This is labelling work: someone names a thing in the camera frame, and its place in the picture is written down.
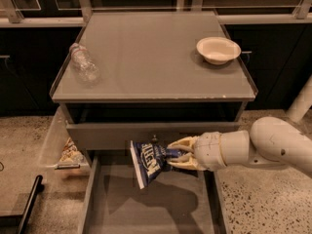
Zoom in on blue chip bag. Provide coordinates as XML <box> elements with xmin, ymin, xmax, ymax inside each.
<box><xmin>130</xmin><ymin>141</ymin><xmax>184</xmax><ymax>189</ymax></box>

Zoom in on open grey middle drawer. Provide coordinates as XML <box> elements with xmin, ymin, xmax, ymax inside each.
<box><xmin>77</xmin><ymin>152</ymin><xmax>230</xmax><ymax>234</ymax></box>

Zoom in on clear plastic water bottle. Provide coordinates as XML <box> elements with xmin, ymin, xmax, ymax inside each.
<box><xmin>69</xmin><ymin>43</ymin><xmax>100</xmax><ymax>84</ymax></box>

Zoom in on metal window frame rail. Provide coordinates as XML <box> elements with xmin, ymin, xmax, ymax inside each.
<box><xmin>0</xmin><ymin>0</ymin><xmax>312</xmax><ymax>27</ymax></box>

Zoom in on grey top drawer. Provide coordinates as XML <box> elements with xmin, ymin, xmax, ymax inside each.
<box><xmin>66</xmin><ymin>122</ymin><xmax>239</xmax><ymax>150</ymax></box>

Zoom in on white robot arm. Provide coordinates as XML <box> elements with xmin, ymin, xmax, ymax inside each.
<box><xmin>168</xmin><ymin>116</ymin><xmax>312</xmax><ymax>176</ymax></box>

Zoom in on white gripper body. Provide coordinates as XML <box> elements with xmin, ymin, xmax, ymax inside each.
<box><xmin>194</xmin><ymin>132</ymin><xmax>226</xmax><ymax>172</ymax></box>

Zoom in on grey drawer cabinet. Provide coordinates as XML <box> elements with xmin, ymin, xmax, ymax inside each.
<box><xmin>49</xmin><ymin>11</ymin><xmax>259</xmax><ymax>168</ymax></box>

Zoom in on snack packets in bin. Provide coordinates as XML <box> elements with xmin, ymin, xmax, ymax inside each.
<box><xmin>59</xmin><ymin>138</ymin><xmax>85</xmax><ymax>164</ymax></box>

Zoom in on clear plastic storage bin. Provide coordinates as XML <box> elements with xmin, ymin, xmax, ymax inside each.
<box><xmin>38</xmin><ymin>108</ymin><xmax>90</xmax><ymax>178</ymax></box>

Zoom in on white paper bowl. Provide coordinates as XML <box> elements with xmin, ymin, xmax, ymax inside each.
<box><xmin>196</xmin><ymin>37</ymin><xmax>241</xmax><ymax>65</ymax></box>

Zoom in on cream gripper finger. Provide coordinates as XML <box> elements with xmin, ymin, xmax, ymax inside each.
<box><xmin>168</xmin><ymin>136</ymin><xmax>198</xmax><ymax>152</ymax></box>
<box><xmin>167</xmin><ymin>153</ymin><xmax>205</xmax><ymax>171</ymax></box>

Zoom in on black metal bar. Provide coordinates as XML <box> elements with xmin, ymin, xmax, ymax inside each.
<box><xmin>0</xmin><ymin>175</ymin><xmax>45</xmax><ymax>234</ymax></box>

